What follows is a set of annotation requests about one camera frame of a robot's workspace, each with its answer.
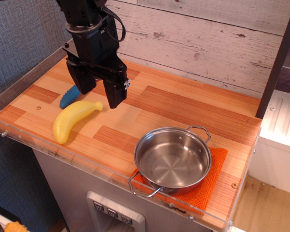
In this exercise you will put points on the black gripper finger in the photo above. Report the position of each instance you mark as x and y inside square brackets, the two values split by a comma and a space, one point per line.
[116, 92]
[83, 79]

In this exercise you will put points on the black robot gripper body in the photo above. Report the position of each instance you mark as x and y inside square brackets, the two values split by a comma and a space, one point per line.
[93, 49]

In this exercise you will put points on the blue handled metal spoon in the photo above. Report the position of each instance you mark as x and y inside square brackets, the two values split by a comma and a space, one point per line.
[69, 97]

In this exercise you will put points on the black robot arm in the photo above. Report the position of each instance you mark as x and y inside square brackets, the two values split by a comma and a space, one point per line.
[83, 12]

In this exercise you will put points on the orange knitted rag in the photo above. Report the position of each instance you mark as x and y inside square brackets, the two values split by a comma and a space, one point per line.
[198, 199]

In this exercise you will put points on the yellow plastic banana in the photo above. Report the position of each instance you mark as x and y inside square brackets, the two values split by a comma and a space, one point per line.
[70, 116]

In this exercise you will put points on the stainless steel pot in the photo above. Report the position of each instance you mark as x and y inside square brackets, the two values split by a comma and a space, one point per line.
[172, 160]

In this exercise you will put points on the grey toy kitchen cabinet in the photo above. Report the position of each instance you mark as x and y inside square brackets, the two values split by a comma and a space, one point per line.
[95, 197]

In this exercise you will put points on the clear acrylic table guard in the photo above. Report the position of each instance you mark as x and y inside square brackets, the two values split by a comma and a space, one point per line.
[224, 198]

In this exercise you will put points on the yellow object at corner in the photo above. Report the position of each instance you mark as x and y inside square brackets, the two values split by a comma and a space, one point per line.
[15, 227]

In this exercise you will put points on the dark right frame post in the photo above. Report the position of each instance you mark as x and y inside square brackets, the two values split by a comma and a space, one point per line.
[275, 72]

